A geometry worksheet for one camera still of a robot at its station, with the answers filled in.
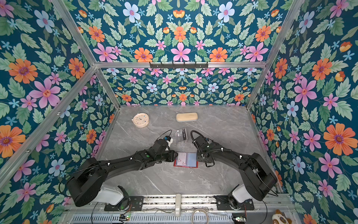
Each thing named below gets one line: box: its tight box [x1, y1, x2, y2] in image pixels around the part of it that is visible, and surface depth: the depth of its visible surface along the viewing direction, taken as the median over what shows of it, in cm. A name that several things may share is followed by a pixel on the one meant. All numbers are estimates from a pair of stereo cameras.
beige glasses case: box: [175, 112, 199, 122], surface depth 110 cm
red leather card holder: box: [173, 151, 200, 168], surface depth 90 cm
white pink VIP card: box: [176, 152, 187, 166], surface depth 90 cm
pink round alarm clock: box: [131, 112, 150, 128], surface depth 110 cm
